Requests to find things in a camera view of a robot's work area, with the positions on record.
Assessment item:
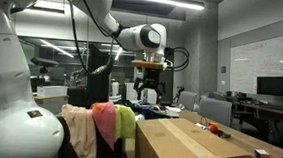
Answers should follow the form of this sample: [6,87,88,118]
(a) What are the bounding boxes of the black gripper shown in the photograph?
[133,68,168,105]

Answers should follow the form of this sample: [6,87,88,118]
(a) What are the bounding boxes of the yellow-green cloth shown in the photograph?
[111,104,139,144]

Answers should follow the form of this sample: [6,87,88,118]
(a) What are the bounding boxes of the pink cloth with orange print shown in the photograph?
[88,100,119,151]

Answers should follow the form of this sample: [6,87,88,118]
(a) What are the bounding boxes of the beige cloth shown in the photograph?
[57,102,101,158]

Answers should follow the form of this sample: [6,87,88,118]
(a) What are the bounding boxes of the large cardboard box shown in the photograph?
[133,114,258,158]

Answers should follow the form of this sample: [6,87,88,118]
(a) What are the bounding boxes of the white storage box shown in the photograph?
[35,83,69,100]

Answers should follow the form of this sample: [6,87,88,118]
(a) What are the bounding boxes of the white cabinet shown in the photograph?
[124,81,145,103]
[145,87,159,104]

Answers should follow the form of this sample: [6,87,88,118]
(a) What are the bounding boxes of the dark door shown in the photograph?
[156,47,177,105]

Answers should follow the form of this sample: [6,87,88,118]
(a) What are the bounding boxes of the black cloth heap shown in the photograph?
[127,100,164,122]

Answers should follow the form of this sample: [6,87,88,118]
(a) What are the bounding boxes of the white papers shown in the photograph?
[162,105,183,119]

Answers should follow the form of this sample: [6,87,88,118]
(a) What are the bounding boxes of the black upright panel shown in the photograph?
[84,42,114,110]

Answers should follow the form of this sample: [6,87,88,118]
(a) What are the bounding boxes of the small orange ball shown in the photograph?
[207,122,220,134]

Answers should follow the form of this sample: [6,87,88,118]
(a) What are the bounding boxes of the small dark green object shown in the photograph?
[217,129,232,140]

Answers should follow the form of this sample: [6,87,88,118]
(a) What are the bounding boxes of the small wooden side desk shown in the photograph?
[33,93,69,107]

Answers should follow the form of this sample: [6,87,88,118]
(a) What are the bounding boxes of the long wooden desk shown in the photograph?
[238,101,283,119]

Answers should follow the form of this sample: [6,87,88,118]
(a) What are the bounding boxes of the black computer monitor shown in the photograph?
[254,73,283,107]

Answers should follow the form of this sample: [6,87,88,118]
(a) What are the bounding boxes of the Rubik's cube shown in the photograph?
[253,148,273,158]

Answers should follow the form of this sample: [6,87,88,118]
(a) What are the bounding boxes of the orange-yellow wrist camera mount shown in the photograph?
[130,58,169,72]

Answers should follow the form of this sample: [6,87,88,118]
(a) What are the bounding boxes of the black looped wrist cable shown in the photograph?
[163,45,191,73]

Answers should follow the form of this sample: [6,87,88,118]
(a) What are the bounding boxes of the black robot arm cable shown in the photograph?
[59,0,125,78]

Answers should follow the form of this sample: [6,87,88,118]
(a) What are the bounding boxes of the black camera on stand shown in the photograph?
[29,56,60,76]

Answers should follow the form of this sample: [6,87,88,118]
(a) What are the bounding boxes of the wall whiteboard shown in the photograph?
[227,25,283,97]

